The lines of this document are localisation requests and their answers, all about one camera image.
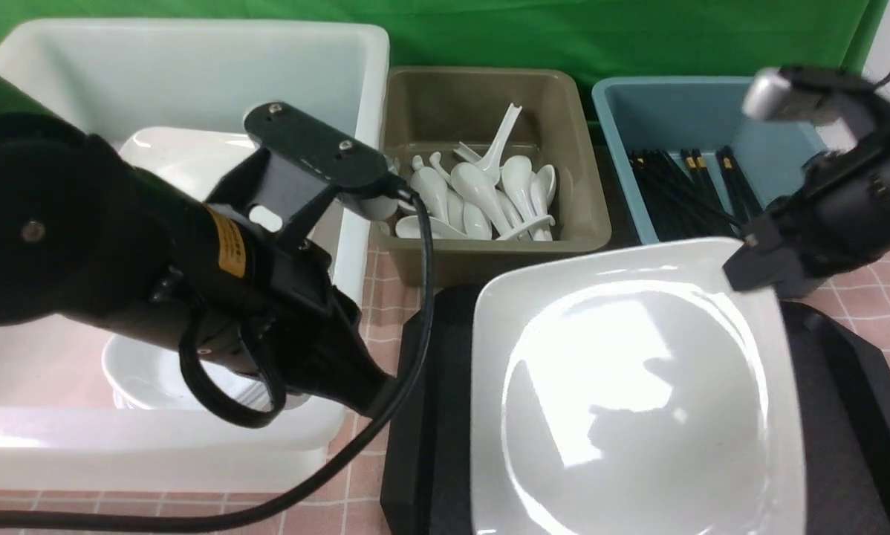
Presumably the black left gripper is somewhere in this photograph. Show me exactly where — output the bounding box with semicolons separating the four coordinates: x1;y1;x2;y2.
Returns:
204;103;401;418

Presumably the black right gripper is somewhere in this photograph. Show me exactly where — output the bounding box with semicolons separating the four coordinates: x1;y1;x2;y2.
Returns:
723;65;890;292

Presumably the large white square plate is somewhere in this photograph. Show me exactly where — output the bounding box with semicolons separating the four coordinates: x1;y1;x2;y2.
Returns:
470;238;806;534

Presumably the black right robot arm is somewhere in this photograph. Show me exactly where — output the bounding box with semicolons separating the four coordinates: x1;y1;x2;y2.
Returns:
723;65;890;292

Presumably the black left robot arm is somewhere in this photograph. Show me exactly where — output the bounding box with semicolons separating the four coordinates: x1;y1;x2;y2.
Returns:
0;76;398;429

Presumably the white square plate in bin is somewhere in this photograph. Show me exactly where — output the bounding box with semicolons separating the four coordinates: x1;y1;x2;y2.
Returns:
116;126;256;201

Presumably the black chopsticks bundle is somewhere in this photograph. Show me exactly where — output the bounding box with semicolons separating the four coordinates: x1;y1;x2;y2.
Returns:
626;146;763;241

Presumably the pink checkered tablecloth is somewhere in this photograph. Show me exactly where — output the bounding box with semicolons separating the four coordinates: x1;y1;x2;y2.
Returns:
0;244;890;534

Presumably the white bowl stack in bin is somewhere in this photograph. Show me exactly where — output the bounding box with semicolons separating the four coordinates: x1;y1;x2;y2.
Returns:
102;335;272;411

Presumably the blue plastic bin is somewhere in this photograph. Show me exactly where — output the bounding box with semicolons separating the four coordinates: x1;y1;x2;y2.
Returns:
591;76;826;244

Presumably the black serving tray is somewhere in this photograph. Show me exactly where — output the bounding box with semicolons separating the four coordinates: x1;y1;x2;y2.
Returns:
380;285;890;534

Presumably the green cloth backdrop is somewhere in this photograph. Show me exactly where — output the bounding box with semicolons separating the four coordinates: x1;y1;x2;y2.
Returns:
0;1;886;90

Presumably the white spoons pile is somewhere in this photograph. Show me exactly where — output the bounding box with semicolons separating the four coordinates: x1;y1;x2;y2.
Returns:
409;104;558;241

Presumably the large white plastic bin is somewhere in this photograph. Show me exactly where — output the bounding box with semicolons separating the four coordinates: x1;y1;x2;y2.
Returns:
0;19;390;493

